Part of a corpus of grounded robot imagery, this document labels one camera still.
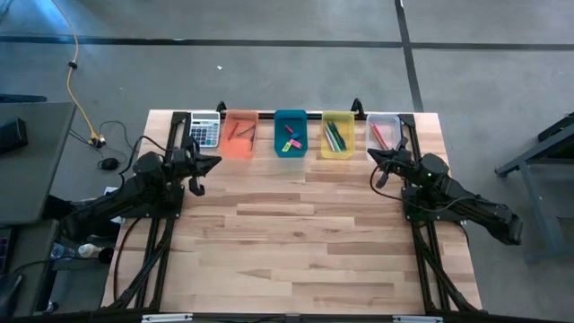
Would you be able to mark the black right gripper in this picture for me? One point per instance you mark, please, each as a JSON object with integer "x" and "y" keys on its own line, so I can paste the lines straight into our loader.
{"x": 406, "y": 166}

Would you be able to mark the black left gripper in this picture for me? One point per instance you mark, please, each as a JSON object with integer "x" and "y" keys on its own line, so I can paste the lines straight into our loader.
{"x": 186, "y": 163}

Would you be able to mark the pink pencil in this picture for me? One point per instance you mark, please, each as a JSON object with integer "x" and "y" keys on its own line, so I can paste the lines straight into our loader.
{"x": 380, "y": 136}

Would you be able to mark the red crayon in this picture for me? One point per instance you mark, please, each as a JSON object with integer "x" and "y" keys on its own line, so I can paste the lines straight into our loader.
{"x": 233, "y": 131}

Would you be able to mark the dark green pen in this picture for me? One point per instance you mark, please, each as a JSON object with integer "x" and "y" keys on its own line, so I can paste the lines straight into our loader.
{"x": 338, "y": 133}

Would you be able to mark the clear plastic pen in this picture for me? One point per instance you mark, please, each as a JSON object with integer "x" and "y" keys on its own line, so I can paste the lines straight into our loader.
{"x": 329, "y": 140}

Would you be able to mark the yellow-green eraser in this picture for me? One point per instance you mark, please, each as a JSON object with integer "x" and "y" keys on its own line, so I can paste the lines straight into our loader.
{"x": 286, "y": 146}

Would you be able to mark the dark red eraser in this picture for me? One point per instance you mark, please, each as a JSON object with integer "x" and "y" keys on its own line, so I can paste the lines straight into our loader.
{"x": 289, "y": 129}

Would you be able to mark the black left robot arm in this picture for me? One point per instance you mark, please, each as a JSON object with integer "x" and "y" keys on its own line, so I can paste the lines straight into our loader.
{"x": 125, "y": 193}

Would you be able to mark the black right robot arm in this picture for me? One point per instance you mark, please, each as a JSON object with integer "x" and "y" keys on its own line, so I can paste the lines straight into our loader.
{"x": 471, "y": 206}

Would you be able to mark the orange plastic bin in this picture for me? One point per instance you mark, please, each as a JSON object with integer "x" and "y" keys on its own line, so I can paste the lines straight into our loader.
{"x": 237, "y": 150}

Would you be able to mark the clear plastic bin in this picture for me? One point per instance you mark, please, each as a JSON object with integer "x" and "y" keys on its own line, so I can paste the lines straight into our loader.
{"x": 395, "y": 125}

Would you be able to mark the yellow plastic bin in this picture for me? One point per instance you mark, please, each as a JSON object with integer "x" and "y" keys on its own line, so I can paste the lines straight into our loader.
{"x": 350, "y": 152}

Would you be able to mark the grey desk calculator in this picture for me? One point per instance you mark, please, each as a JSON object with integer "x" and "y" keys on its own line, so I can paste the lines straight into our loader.
{"x": 204, "y": 128}

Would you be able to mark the teal plastic bin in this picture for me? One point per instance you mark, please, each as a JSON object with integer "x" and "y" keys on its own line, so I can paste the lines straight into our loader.
{"x": 281, "y": 123}

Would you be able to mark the black computer mouse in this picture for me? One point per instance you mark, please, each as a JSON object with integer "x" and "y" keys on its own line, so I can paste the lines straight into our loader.
{"x": 109, "y": 163}

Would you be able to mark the white bottle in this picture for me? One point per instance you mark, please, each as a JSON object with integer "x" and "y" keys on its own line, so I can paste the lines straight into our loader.
{"x": 89, "y": 250}

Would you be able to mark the grey metal cart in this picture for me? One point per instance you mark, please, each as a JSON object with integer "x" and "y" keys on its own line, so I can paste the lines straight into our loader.
{"x": 533, "y": 215}

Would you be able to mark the grey side desk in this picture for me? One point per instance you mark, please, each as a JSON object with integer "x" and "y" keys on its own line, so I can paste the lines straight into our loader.
{"x": 40, "y": 179}

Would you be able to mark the clear water bottle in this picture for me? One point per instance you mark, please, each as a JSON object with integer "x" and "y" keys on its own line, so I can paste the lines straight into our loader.
{"x": 63, "y": 252}

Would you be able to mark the black box speaker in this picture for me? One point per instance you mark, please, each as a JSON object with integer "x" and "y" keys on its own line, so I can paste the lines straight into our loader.
{"x": 12, "y": 137}

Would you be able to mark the black right table frame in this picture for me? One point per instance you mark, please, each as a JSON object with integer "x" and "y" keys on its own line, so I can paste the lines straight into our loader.
{"x": 407, "y": 119}

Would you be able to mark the black table frame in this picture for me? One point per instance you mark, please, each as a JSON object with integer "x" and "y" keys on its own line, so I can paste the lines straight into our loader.
{"x": 407, "y": 119}
{"x": 178, "y": 117}

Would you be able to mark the black left table frame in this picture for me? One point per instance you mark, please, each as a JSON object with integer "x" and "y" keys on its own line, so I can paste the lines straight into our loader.
{"x": 178, "y": 117}

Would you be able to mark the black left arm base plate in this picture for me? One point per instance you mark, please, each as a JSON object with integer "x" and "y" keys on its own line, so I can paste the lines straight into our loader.
{"x": 172, "y": 208}

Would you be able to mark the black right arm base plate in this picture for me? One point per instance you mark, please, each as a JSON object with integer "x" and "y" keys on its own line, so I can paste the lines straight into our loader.
{"x": 410, "y": 213}

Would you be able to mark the black back frame rail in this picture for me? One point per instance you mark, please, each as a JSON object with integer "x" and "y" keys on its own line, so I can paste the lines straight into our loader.
{"x": 268, "y": 116}

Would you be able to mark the silver bracket plate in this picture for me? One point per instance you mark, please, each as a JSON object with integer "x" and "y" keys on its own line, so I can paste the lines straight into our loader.
{"x": 417, "y": 319}
{"x": 167, "y": 318}

